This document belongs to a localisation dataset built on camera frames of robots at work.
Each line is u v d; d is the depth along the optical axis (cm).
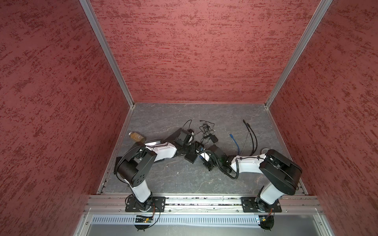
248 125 107
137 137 95
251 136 101
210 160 78
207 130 104
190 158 88
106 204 76
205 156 80
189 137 77
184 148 78
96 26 77
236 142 99
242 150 95
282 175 45
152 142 95
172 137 98
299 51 88
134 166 47
